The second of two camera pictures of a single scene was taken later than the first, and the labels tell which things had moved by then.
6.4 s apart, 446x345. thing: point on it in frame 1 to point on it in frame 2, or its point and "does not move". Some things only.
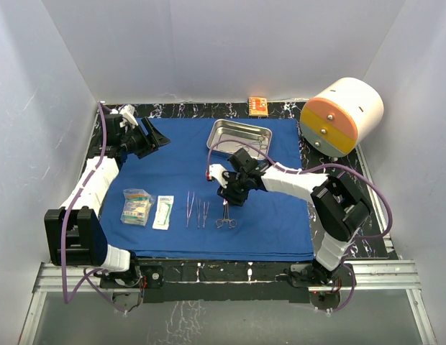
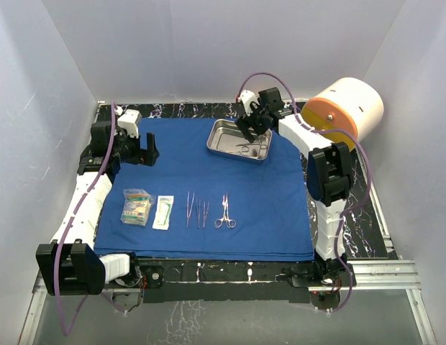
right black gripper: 227,193 to 244,122
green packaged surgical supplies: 137,204 does not move
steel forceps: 198,213 does not move
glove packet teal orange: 137,206 does not move
